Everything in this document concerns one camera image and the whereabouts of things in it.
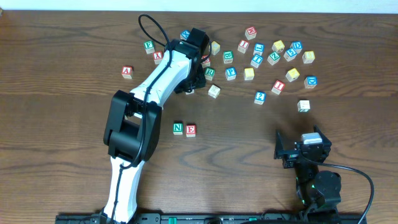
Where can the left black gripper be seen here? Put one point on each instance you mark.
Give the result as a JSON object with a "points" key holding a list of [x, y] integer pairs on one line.
{"points": [[195, 79]]}

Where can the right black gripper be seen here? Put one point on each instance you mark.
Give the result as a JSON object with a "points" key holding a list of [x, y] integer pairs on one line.
{"points": [[294, 154]]}

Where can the green N block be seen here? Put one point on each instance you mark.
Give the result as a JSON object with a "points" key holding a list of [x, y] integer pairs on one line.
{"points": [[177, 128]]}

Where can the red E block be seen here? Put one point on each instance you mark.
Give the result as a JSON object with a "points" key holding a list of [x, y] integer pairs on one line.
{"points": [[191, 130]]}

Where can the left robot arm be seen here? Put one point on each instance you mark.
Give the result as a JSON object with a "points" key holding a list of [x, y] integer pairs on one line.
{"points": [[133, 125]]}

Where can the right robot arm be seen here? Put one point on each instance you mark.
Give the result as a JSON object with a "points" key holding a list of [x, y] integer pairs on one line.
{"points": [[318, 190]]}

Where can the blue X block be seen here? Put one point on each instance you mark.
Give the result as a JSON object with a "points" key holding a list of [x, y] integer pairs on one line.
{"points": [[184, 34]]}

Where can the red U block upper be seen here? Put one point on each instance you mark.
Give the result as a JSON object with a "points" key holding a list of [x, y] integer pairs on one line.
{"points": [[206, 61]]}

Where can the red u block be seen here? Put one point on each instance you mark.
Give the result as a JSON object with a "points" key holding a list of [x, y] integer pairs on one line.
{"points": [[190, 92], [206, 61]]}

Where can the yellow block top centre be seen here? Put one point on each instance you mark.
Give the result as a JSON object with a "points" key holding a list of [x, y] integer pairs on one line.
{"points": [[214, 47]]}

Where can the green R block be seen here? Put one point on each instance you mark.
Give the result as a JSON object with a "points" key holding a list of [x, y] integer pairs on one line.
{"points": [[209, 73]]}

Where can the green B block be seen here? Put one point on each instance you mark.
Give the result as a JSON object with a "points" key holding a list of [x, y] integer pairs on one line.
{"points": [[228, 56]]}

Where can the plain L block green 7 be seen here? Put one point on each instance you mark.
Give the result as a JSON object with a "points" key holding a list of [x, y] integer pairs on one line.
{"points": [[303, 106]]}

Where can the blue P block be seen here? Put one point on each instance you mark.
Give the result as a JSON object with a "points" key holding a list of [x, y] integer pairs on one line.
{"points": [[230, 73]]}

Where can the red U block lower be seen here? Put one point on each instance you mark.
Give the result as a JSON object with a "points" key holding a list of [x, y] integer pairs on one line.
{"points": [[190, 92]]}

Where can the green F block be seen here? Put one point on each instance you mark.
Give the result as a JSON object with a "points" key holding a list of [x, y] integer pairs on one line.
{"points": [[149, 47]]}

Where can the plain K block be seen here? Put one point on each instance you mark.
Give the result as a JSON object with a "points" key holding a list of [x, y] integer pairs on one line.
{"points": [[214, 91]]}

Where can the red I block upper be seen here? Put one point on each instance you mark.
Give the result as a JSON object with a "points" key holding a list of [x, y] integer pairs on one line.
{"points": [[243, 46]]}

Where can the red i block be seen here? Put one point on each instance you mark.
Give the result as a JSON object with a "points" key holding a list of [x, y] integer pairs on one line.
{"points": [[278, 87], [243, 46]]}

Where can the red H block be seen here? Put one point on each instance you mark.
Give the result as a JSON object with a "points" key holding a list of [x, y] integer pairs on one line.
{"points": [[250, 33]]}

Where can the yellow S block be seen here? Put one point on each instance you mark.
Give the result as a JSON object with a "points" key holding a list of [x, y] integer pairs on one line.
{"points": [[249, 74]]}

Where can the blue T block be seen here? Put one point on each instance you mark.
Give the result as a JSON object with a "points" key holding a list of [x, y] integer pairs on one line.
{"points": [[256, 60]]}

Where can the blue D block lower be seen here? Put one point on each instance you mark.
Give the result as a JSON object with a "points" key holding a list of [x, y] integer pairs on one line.
{"points": [[310, 82]]}

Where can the blue d block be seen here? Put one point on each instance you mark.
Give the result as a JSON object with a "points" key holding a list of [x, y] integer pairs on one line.
{"points": [[296, 46], [310, 82]]}

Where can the red I block lower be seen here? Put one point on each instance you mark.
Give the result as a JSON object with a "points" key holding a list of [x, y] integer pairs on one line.
{"points": [[278, 87]]}

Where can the blue L block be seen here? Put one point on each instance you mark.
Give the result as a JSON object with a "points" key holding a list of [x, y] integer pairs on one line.
{"points": [[258, 49]]}

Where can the blue 2 block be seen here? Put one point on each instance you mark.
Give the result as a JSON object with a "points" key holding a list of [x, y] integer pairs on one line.
{"points": [[260, 98]]}

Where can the yellow K block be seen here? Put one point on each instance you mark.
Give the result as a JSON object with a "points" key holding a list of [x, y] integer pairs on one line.
{"points": [[292, 74]]}

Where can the red A block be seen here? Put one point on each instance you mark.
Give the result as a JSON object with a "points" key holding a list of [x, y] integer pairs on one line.
{"points": [[127, 72]]}

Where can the green Z block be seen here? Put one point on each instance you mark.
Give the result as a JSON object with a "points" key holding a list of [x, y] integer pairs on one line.
{"points": [[273, 58]]}

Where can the yellow block top right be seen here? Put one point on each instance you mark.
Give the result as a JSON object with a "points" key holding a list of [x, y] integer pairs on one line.
{"points": [[278, 46]]}

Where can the yellow B block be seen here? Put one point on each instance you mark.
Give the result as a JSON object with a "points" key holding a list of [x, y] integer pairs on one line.
{"points": [[308, 57]]}

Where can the blue 5 block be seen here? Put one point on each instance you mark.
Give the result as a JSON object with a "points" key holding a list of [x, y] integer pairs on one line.
{"points": [[290, 54]]}

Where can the blue D block upper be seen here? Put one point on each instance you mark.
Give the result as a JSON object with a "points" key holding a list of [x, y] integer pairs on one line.
{"points": [[296, 46]]}

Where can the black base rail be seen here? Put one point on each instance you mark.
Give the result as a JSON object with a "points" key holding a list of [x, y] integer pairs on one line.
{"points": [[156, 218]]}

